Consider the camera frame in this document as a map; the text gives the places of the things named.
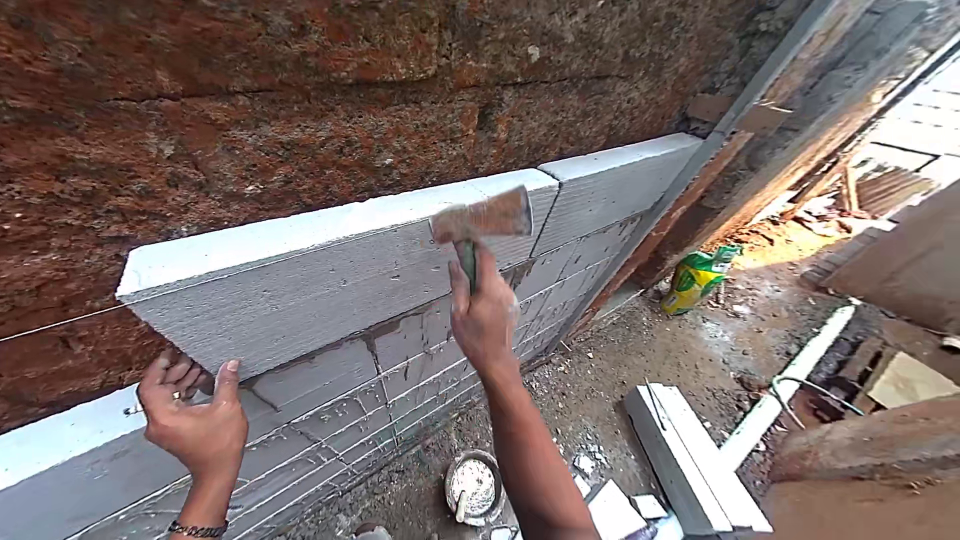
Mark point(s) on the person's right hand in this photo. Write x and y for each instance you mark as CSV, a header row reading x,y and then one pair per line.
x,y
484,322

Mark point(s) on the person's left hand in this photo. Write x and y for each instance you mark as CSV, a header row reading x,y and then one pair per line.
x,y
199,435

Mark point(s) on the person's right thumb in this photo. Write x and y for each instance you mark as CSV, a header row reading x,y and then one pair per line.
x,y
459,285

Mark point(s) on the person's right index finger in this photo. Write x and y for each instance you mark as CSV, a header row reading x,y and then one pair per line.
x,y
487,264

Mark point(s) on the person's left thumb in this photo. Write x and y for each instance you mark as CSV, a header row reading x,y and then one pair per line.
x,y
226,382

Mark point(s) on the person's left fingers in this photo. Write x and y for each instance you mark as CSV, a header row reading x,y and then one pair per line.
x,y
159,375

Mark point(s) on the long white block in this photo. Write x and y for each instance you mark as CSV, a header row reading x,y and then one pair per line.
x,y
300,300

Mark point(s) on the person's left forearm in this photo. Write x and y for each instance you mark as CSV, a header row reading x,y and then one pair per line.
x,y
206,506

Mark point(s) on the person's right forearm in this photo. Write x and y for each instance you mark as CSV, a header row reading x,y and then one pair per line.
x,y
532,457

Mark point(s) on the round bucket with mortar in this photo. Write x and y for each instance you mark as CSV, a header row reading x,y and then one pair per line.
x,y
472,480

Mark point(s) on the green and yellow bag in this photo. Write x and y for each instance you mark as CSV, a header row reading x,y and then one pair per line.
x,y
694,280

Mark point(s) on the pile of broken block pieces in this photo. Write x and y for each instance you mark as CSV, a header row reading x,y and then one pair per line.
x,y
611,510

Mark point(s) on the grey column with wooden boards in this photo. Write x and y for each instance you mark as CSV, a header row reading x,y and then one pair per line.
x,y
757,97

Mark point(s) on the white pipe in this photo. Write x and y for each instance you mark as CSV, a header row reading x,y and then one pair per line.
x,y
802,367

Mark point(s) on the brown dusty board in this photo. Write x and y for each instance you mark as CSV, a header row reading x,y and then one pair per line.
x,y
862,442

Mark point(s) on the large brown sheet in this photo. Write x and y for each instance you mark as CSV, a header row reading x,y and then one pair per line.
x,y
907,262

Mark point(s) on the beige slab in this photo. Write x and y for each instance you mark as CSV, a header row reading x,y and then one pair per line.
x,y
911,381

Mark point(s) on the wall of grey blocks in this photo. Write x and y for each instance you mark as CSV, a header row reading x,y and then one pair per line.
x,y
330,375

